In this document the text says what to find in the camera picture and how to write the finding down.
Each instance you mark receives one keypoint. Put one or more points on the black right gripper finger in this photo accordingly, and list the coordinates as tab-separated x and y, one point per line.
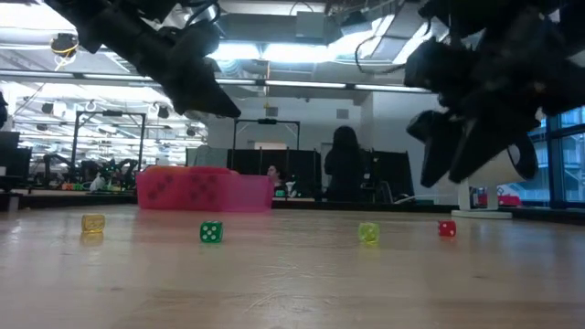
436	141
489	141

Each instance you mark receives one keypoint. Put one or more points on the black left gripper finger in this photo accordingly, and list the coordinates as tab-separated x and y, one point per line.
212	98

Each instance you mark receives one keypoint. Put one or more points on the small red die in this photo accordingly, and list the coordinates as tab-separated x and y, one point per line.
446	228

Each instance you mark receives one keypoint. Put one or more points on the orange foam die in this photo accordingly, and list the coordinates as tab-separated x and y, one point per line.
164	187

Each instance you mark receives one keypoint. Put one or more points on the pink translucent plastic bin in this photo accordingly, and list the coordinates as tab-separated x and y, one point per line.
251	194

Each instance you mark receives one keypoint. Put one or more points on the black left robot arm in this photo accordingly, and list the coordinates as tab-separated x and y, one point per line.
105	23

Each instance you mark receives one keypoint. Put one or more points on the black background robot arm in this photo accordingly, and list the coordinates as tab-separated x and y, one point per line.
55	160
121	166

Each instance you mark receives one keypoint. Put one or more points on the black background screens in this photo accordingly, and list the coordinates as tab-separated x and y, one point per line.
393	171

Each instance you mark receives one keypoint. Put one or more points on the red background object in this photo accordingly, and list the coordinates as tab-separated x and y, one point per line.
509	201

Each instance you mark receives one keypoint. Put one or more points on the person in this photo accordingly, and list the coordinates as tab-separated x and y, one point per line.
274	173
345	164

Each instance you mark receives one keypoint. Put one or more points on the long ceiling light bar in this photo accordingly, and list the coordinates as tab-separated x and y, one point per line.
68	75
320	84

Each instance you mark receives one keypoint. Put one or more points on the small yellow-green die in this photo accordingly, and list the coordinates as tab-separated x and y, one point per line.
368	232

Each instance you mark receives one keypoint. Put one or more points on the grey ceiling box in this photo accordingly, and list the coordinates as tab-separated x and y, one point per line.
311	25

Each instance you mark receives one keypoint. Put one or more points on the small green die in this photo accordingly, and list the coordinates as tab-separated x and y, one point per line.
211	232

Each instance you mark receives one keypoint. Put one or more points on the small yellow die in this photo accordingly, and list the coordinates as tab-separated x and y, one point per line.
93	223

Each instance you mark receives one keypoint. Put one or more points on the black background monitor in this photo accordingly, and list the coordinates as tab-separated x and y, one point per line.
13	160

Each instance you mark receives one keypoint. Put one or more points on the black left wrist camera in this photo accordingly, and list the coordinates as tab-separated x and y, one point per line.
198	41

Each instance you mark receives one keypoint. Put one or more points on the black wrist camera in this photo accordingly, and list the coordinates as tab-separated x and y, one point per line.
434	64
198	41

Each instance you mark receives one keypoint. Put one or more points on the dark window frame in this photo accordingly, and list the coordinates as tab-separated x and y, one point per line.
554	160

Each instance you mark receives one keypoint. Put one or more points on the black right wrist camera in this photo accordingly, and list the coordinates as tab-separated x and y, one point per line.
434	64

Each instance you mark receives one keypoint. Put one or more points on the black aluminium table frame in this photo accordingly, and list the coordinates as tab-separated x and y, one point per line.
365	206

